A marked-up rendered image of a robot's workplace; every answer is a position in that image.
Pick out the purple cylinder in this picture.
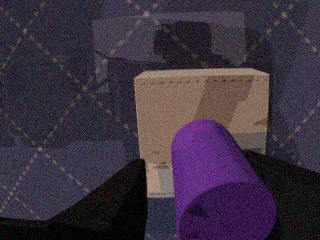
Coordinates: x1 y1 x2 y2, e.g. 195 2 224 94
172 120 279 240

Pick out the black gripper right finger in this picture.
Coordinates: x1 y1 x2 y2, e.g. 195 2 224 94
243 151 320 240

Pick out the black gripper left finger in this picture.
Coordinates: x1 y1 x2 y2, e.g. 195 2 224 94
0 159 147 240

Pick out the tan rectangular block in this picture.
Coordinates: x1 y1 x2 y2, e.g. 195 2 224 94
135 68 269 197

